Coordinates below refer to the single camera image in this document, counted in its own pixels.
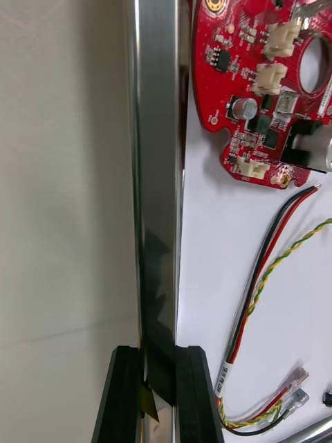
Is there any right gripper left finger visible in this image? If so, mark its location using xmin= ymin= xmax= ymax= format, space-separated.
xmin=90 ymin=345 xmax=145 ymax=443

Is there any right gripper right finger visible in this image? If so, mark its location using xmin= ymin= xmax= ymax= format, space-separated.
xmin=172 ymin=345 xmax=226 ymax=443

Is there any red black green-yellow harness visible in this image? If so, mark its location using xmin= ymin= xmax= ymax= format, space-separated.
xmin=216 ymin=183 xmax=332 ymax=438

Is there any round red circuit board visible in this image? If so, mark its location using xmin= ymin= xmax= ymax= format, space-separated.
xmin=191 ymin=0 xmax=332 ymax=190

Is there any white paper sheet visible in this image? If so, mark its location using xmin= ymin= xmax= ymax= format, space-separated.
xmin=174 ymin=0 xmax=332 ymax=443

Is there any steel tray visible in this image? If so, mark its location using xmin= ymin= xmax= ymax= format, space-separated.
xmin=124 ymin=0 xmax=192 ymax=443

